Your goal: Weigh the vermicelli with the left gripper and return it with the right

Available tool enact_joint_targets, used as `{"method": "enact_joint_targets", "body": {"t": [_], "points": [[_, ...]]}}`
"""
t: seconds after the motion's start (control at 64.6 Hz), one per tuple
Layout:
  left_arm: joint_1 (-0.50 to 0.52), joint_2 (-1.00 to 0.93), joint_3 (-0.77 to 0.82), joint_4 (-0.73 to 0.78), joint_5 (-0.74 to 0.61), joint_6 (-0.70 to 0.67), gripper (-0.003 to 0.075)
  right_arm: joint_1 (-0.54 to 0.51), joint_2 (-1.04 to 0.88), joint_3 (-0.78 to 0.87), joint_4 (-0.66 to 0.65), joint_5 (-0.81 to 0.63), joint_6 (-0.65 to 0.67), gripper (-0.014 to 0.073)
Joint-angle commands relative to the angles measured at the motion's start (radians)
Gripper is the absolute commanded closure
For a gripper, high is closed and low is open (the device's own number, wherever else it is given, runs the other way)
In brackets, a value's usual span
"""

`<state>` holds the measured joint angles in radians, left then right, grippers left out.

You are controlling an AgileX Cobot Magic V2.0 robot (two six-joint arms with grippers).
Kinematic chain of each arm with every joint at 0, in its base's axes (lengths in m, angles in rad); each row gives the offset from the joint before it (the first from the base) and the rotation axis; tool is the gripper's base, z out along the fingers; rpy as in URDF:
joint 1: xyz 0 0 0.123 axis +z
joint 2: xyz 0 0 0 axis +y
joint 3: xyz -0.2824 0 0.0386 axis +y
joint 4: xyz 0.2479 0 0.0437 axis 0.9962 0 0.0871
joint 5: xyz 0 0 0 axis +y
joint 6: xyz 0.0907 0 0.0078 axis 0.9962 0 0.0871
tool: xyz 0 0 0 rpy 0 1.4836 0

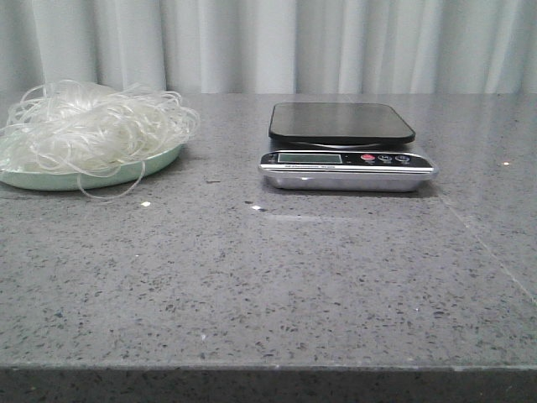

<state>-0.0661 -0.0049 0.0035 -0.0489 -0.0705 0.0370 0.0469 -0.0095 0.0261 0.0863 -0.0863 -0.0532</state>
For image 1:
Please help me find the translucent white vermicelli bundle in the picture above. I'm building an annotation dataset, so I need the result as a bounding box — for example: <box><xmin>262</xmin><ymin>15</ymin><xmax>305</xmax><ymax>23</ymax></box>
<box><xmin>1</xmin><ymin>80</ymin><xmax>201</xmax><ymax>176</ymax></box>

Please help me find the pale green plate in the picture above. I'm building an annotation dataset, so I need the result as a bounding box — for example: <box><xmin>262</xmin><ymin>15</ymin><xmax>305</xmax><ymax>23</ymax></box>
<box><xmin>1</xmin><ymin>144</ymin><xmax>182</xmax><ymax>191</ymax></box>

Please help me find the white pleated curtain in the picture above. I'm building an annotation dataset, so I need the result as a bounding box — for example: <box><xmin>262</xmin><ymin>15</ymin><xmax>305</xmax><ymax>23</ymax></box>
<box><xmin>1</xmin><ymin>1</ymin><xmax>536</xmax><ymax>94</ymax></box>

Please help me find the black silver kitchen scale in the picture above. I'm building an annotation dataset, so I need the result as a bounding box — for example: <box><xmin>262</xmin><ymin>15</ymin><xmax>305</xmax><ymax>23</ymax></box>
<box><xmin>258</xmin><ymin>102</ymin><xmax>438</xmax><ymax>192</ymax></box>

